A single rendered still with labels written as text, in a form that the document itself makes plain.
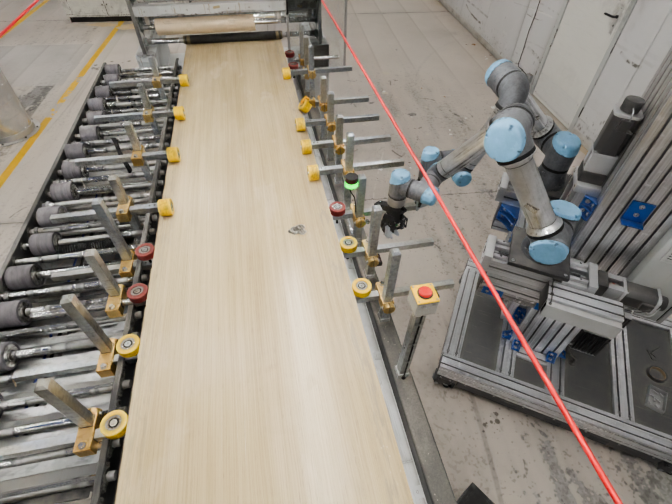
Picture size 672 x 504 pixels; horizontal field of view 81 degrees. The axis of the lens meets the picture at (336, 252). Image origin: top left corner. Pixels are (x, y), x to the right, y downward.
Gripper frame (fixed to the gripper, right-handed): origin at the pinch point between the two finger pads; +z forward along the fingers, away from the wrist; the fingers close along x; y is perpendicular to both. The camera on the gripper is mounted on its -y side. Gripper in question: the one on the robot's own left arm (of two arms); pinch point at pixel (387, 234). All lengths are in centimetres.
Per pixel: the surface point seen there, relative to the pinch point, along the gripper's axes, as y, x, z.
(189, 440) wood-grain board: 40, -104, 2
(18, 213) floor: -244, -181, 92
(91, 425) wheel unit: 18, -129, 5
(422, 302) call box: 51, -29, -30
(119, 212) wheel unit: -69, -100, -5
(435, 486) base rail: 87, -42, 22
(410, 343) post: 50, -28, -4
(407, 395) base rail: 58, -30, 22
